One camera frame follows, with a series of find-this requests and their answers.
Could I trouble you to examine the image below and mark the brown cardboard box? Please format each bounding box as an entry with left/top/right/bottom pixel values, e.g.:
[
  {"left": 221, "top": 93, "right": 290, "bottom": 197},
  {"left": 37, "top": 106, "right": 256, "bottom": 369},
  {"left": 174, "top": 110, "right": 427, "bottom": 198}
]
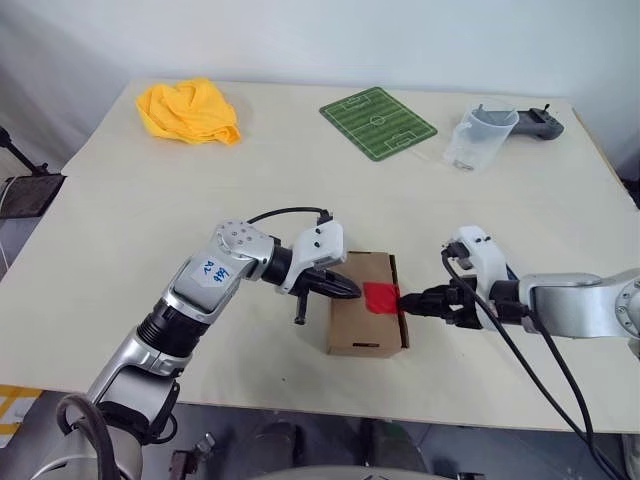
[{"left": 327, "top": 251, "right": 412, "bottom": 357}]

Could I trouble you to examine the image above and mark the white label blue handwriting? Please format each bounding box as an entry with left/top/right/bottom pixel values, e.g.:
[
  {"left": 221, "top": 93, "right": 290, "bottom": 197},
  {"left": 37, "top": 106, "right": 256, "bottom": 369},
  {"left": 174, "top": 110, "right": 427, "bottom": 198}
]
[{"left": 192, "top": 257, "right": 236, "bottom": 290}]

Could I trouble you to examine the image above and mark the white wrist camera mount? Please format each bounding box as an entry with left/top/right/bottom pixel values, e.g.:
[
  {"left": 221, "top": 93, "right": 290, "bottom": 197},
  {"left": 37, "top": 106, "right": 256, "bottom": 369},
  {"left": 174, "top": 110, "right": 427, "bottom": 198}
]
[
  {"left": 449, "top": 225, "right": 514, "bottom": 301},
  {"left": 279, "top": 222, "right": 349, "bottom": 296}
]

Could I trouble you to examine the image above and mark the black stand with mesh panel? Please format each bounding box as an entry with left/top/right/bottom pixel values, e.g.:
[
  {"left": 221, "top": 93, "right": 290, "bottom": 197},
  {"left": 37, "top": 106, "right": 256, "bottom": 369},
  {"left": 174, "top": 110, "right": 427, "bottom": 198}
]
[{"left": 0, "top": 124, "right": 68, "bottom": 221}]

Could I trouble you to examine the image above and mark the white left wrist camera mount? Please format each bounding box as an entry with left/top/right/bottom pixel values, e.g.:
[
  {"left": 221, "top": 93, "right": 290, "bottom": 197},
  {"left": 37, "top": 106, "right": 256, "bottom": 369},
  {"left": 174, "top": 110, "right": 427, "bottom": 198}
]
[{"left": 279, "top": 222, "right": 349, "bottom": 296}]

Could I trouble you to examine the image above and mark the black handheld controller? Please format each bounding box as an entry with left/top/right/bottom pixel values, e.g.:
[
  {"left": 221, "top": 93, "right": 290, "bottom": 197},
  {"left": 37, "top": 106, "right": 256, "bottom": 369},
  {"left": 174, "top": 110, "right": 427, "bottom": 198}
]
[{"left": 507, "top": 103, "right": 566, "bottom": 142}]

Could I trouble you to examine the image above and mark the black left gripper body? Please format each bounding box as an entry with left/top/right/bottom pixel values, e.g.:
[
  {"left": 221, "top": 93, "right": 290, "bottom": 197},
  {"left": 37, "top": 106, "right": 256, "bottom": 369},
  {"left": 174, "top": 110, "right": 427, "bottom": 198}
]
[{"left": 289, "top": 269, "right": 334, "bottom": 326}]

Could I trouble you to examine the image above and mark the red tape strip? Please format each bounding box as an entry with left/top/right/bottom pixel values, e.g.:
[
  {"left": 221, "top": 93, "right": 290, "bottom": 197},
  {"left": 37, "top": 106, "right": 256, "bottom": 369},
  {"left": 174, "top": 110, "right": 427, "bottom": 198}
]
[{"left": 363, "top": 282, "right": 402, "bottom": 315}]

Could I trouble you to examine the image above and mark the clear plastic measuring cup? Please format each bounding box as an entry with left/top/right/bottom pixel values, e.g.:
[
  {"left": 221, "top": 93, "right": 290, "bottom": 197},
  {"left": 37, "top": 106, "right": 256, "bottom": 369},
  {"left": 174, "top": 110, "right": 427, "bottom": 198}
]
[{"left": 442, "top": 103, "right": 520, "bottom": 174}]

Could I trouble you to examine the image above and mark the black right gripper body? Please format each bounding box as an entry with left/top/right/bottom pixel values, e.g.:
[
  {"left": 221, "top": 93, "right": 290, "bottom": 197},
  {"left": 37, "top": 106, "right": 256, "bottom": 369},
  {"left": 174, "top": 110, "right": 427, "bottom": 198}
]
[{"left": 439, "top": 279, "right": 484, "bottom": 329}]

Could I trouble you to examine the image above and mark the yellow cloth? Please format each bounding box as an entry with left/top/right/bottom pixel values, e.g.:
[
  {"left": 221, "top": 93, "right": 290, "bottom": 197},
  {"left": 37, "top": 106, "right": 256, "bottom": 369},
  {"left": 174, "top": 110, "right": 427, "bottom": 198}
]
[{"left": 135, "top": 76, "right": 244, "bottom": 146}]

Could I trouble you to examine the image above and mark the black shoulder cable loop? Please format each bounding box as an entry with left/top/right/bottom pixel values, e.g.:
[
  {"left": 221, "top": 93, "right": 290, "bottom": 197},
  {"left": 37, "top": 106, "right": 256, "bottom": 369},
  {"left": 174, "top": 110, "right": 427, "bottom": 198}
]
[{"left": 55, "top": 393, "right": 124, "bottom": 480}]

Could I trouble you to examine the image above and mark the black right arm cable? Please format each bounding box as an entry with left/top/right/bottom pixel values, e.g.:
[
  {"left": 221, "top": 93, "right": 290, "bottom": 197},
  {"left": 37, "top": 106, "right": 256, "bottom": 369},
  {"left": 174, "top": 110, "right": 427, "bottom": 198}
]
[
  {"left": 519, "top": 309, "right": 631, "bottom": 480},
  {"left": 440, "top": 242, "right": 601, "bottom": 456}
]

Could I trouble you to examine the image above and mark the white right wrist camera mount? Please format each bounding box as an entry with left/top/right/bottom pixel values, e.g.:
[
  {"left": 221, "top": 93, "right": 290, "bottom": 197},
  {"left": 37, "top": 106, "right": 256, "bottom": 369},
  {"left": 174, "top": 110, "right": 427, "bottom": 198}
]
[{"left": 449, "top": 225, "right": 514, "bottom": 301}]

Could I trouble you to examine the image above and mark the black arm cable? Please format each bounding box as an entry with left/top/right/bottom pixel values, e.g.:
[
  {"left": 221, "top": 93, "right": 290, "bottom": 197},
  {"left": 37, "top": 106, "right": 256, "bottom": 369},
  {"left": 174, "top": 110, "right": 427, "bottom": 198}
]
[
  {"left": 440, "top": 242, "right": 601, "bottom": 456},
  {"left": 519, "top": 309, "right": 631, "bottom": 480},
  {"left": 248, "top": 206, "right": 334, "bottom": 227}
]

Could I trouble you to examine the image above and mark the green soccer field mat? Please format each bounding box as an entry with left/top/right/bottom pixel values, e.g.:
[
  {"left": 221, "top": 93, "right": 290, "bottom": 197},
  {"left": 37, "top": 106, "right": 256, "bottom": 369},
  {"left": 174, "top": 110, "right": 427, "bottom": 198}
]
[{"left": 319, "top": 86, "right": 439, "bottom": 164}]

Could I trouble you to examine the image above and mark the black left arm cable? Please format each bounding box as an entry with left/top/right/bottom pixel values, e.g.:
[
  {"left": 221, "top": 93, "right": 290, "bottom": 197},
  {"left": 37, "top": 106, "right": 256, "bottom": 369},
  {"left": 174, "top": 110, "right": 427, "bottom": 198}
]
[{"left": 248, "top": 206, "right": 334, "bottom": 227}]

